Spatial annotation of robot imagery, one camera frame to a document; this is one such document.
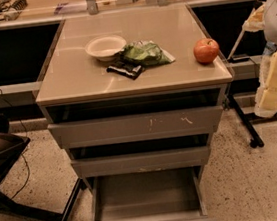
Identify grey drawer cabinet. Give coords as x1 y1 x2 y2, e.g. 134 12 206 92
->
36 4 232 186

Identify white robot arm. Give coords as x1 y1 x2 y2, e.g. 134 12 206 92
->
242 0 277 118

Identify black table leg frame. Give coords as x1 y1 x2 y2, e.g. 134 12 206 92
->
227 94 277 149

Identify red apple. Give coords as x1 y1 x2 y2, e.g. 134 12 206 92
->
193 38 220 64

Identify grey drawer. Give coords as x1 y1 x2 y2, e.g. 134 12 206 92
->
92 168 217 221
71 146 211 178
48 106 223 149

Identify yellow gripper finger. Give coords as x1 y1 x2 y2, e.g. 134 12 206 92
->
254 50 277 118
242 5 265 33

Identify green chip bag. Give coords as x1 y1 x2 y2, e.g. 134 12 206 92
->
120 40 176 66

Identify grey middle drawer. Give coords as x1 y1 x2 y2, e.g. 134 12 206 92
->
71 146 211 178

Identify grey bottom drawer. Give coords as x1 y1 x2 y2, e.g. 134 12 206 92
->
92 168 217 221

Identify black snack wrapper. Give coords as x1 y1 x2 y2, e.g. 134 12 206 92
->
106 60 144 80

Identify white stick with black base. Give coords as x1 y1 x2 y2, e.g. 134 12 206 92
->
227 30 249 63

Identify white paper bowl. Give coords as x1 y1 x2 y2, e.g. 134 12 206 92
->
85 35 126 62

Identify grey top drawer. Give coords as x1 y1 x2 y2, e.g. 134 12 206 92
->
48 106 223 149

